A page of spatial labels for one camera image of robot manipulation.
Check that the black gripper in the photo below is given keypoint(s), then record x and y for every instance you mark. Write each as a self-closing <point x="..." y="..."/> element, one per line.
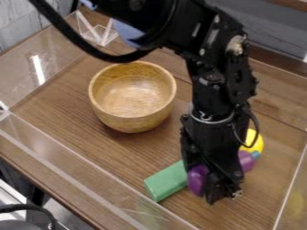
<point x="212" y="143"/>

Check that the purple toy eggplant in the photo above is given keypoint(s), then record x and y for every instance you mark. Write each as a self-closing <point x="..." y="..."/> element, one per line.
<point x="197" y="175"/>

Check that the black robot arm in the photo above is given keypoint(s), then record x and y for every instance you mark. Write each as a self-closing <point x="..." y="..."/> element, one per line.
<point x="210" y="40"/>

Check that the brown wooden bowl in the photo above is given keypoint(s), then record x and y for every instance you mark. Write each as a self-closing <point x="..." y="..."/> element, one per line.
<point x="133" y="96"/>

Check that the green rectangular block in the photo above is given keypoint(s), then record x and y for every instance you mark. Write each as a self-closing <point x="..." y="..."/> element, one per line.
<point x="166" y="182"/>

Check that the yellow toy lemon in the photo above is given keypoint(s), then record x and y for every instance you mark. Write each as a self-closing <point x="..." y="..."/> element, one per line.
<point x="254" y="139"/>

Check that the black device with cable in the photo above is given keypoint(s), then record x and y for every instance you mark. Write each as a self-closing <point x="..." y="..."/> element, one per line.
<point x="21" y="223"/>

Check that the clear acrylic tray wall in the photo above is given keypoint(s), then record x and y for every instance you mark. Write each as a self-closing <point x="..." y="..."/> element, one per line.
<point x="95" y="195"/>

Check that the clear acrylic corner bracket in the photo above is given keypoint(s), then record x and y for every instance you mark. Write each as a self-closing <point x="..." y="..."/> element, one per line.
<point x="98" y="34"/>

